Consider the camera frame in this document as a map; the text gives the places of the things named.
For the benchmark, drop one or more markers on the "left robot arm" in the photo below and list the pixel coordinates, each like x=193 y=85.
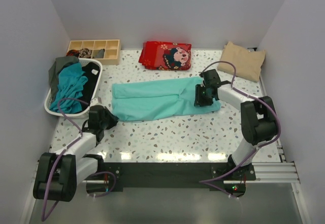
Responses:
x=59 y=173

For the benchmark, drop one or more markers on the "white plastic laundry basket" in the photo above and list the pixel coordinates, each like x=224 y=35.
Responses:
x=85 y=106

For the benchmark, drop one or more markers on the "red black patterned sock roll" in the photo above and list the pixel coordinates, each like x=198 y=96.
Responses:
x=73 y=52

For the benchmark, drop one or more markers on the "red folded cartoon blanket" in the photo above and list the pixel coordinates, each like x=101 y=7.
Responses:
x=166 y=56

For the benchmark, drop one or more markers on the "grey sock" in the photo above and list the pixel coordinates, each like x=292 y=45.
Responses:
x=98 y=54

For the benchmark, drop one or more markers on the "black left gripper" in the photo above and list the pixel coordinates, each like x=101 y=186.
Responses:
x=114 y=119

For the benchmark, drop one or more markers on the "pink brown patterned sock roll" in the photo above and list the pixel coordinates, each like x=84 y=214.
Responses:
x=85 y=53

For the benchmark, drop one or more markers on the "wooden compartment organizer box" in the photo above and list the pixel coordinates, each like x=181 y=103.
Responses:
x=112 y=49

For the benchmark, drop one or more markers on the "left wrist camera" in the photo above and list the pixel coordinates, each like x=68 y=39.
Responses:
x=95 y=101

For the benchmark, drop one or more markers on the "mint green t shirt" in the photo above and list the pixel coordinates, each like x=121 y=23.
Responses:
x=153 y=100

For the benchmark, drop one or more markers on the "dark grey t shirt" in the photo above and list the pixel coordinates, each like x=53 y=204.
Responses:
x=59 y=64

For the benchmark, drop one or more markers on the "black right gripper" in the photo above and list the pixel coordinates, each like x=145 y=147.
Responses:
x=199 y=100

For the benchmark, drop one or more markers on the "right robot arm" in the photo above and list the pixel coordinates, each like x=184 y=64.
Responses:
x=259 y=122

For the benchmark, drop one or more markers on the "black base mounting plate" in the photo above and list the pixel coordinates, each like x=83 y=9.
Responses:
x=117 y=176

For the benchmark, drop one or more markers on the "teal t shirt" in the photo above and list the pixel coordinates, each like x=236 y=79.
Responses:
x=71 y=82

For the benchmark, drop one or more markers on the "aluminium frame rail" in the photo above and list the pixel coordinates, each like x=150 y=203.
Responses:
x=265 y=173

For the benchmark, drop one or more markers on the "black garment with label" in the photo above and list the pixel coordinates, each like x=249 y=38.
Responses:
x=91 y=72

